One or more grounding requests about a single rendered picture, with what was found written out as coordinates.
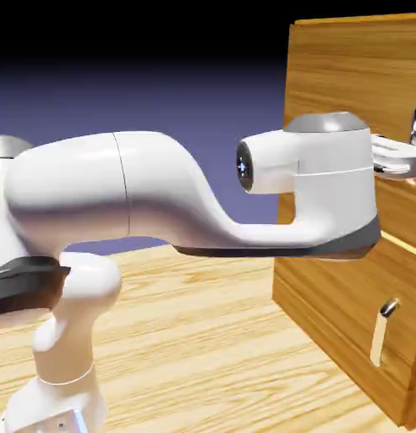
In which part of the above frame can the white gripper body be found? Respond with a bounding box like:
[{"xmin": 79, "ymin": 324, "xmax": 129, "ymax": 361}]
[{"xmin": 369, "ymin": 134, "xmax": 416, "ymax": 181}]

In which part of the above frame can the wooden cabinet door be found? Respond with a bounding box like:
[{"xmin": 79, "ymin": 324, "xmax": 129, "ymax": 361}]
[
  {"xmin": 276, "ymin": 19, "xmax": 416, "ymax": 253},
  {"xmin": 271, "ymin": 231, "xmax": 416, "ymax": 426}
]

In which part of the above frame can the light wooden cabinet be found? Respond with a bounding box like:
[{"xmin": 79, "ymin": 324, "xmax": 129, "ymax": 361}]
[{"xmin": 271, "ymin": 12, "xmax": 416, "ymax": 431}]

